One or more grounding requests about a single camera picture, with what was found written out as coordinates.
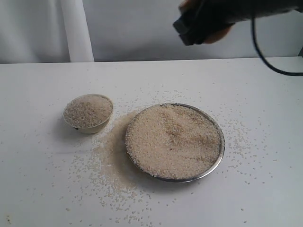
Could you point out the rice in white bowl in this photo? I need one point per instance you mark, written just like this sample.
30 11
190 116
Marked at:
88 111

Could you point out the spilled rice on table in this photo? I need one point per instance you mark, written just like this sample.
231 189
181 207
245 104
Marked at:
63 161

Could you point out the rice in steel tray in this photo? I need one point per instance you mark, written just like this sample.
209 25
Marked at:
173 141

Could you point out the white backdrop curtain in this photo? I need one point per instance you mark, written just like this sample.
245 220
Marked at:
35 31

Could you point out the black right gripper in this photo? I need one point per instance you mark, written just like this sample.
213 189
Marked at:
197 23

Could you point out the brown wooden cup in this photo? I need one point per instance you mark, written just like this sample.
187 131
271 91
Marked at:
213 37

